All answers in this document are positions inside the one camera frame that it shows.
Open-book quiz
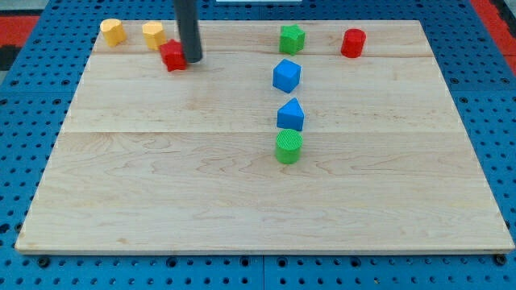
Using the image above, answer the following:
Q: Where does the blue cube block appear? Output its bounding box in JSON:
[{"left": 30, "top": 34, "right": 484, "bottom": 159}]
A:
[{"left": 273, "top": 59, "right": 302, "bottom": 93}]

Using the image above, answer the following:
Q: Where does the yellow hexagon block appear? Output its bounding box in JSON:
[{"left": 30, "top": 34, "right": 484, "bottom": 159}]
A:
[{"left": 142, "top": 21, "right": 167, "bottom": 51}]

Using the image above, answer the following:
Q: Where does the blue triangle block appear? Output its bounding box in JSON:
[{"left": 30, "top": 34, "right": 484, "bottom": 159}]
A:
[{"left": 277, "top": 97, "right": 305, "bottom": 131}]

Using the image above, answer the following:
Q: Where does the green star block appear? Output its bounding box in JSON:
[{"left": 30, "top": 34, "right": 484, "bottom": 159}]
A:
[{"left": 279, "top": 24, "right": 306, "bottom": 56}]

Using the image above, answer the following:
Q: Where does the red cylinder block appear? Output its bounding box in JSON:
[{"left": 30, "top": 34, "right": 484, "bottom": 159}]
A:
[{"left": 340, "top": 28, "right": 367, "bottom": 58}]

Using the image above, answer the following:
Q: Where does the yellow heart block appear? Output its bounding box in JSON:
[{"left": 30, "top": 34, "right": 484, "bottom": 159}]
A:
[{"left": 100, "top": 19, "right": 127, "bottom": 48}]

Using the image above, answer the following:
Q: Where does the green cylinder block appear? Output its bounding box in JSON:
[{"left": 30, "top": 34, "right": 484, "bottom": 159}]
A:
[{"left": 275, "top": 129, "right": 303, "bottom": 164}]

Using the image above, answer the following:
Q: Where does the light wooden board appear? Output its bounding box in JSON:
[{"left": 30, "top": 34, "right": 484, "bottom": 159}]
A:
[{"left": 15, "top": 20, "right": 514, "bottom": 255}]

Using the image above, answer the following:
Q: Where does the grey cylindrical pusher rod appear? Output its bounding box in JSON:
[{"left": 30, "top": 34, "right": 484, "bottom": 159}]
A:
[{"left": 173, "top": 0, "right": 203, "bottom": 63}]

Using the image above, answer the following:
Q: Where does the red star block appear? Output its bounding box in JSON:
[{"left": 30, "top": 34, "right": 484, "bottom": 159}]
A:
[{"left": 159, "top": 39, "right": 187, "bottom": 72}]

